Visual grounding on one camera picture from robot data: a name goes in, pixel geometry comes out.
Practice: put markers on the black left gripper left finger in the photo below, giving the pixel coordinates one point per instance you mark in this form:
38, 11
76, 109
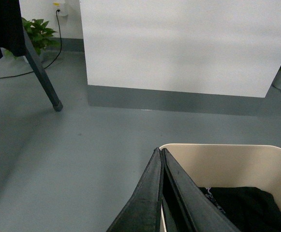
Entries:
142, 212

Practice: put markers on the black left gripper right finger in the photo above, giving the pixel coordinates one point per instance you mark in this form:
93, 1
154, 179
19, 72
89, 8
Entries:
185, 207

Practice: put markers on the beige plastic laundry hamper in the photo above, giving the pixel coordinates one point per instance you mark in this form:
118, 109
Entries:
230, 166

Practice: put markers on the black printed t-shirt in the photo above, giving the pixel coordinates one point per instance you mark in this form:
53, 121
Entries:
250, 209

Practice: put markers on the dark grey rack leg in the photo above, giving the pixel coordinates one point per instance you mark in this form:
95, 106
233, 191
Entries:
38, 69

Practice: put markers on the left potted green plant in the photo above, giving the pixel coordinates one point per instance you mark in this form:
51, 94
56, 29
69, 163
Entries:
39, 34

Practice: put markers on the black hanging garment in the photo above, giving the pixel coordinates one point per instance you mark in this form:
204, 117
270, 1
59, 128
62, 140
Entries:
11, 28

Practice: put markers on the white wall socket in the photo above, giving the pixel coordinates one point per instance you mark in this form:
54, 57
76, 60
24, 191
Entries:
60, 7

